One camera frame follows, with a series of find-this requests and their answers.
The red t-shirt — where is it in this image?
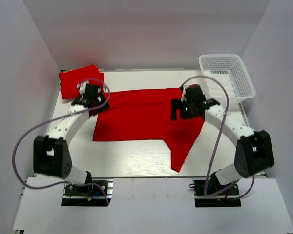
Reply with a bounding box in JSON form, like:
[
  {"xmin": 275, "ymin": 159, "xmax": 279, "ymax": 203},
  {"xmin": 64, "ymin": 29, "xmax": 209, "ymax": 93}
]
[
  {"xmin": 92, "ymin": 88, "xmax": 205, "ymax": 172},
  {"xmin": 59, "ymin": 65, "xmax": 104, "ymax": 99}
]

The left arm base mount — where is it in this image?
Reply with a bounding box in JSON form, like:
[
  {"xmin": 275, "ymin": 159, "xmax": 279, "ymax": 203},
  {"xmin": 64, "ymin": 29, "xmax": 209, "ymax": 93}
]
[{"xmin": 61, "ymin": 179, "xmax": 113, "ymax": 207}]

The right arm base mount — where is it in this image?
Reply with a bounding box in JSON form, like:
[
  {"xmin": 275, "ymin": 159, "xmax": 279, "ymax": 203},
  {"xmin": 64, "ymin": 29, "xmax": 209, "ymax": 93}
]
[{"xmin": 189, "ymin": 180, "xmax": 241, "ymax": 208}]

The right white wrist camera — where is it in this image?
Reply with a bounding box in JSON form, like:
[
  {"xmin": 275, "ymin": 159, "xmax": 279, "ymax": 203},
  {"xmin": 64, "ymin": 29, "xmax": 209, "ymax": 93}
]
[{"xmin": 180, "ymin": 85, "xmax": 189, "ymax": 102}]

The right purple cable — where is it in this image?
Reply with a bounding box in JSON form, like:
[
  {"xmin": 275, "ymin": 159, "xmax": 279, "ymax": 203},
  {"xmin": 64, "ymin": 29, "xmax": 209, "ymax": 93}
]
[{"xmin": 179, "ymin": 75, "xmax": 255, "ymax": 201}]

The folded red t-shirt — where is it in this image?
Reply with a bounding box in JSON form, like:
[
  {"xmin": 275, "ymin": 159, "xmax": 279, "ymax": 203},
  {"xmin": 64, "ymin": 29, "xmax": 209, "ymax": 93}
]
[{"xmin": 59, "ymin": 65, "xmax": 104, "ymax": 99}]

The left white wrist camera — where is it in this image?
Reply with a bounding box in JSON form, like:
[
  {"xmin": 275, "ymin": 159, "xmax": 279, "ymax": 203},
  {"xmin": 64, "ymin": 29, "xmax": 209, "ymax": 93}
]
[{"xmin": 77, "ymin": 81, "xmax": 89, "ymax": 94}]

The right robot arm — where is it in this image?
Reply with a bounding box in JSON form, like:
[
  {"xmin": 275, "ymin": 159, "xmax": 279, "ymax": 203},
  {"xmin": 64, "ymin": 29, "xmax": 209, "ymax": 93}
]
[{"xmin": 170, "ymin": 85, "xmax": 275, "ymax": 191}]

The white plastic basket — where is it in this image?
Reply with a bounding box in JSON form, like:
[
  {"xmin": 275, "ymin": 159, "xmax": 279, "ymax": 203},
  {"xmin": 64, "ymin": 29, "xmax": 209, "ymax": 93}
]
[{"xmin": 198, "ymin": 54, "xmax": 256, "ymax": 105}]

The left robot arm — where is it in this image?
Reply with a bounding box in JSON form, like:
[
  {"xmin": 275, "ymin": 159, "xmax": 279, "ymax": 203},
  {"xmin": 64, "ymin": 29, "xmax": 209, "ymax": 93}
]
[{"xmin": 33, "ymin": 82, "xmax": 109, "ymax": 184}]

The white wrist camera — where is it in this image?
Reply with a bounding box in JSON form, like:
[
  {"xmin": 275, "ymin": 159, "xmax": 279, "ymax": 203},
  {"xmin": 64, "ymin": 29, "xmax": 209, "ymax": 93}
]
[
  {"xmin": 180, "ymin": 85, "xmax": 189, "ymax": 102},
  {"xmin": 77, "ymin": 81, "xmax": 89, "ymax": 94}
]

